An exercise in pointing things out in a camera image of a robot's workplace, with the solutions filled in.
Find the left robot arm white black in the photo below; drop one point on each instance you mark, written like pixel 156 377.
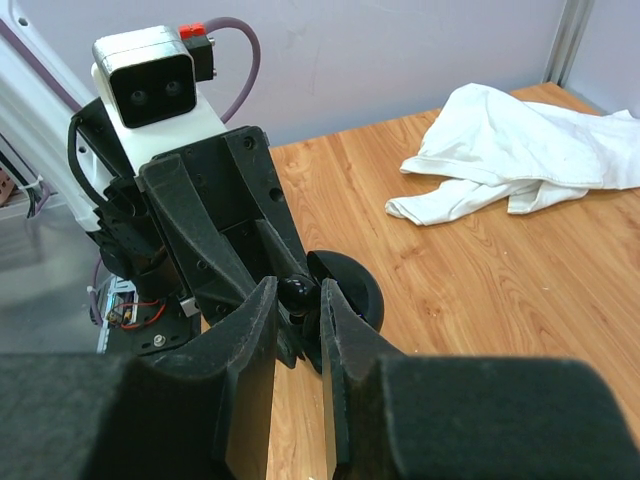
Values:
pixel 36 114

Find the black earbud table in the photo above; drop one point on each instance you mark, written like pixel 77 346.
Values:
pixel 299 294

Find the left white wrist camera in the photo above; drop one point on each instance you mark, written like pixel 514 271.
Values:
pixel 147 81

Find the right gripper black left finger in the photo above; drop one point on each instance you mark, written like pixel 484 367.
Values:
pixel 201 411

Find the white crumpled cloth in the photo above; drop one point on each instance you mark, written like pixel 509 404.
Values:
pixel 489 146

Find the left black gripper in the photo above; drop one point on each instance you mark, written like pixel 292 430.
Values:
pixel 204 223

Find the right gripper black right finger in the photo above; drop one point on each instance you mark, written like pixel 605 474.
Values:
pixel 389 415

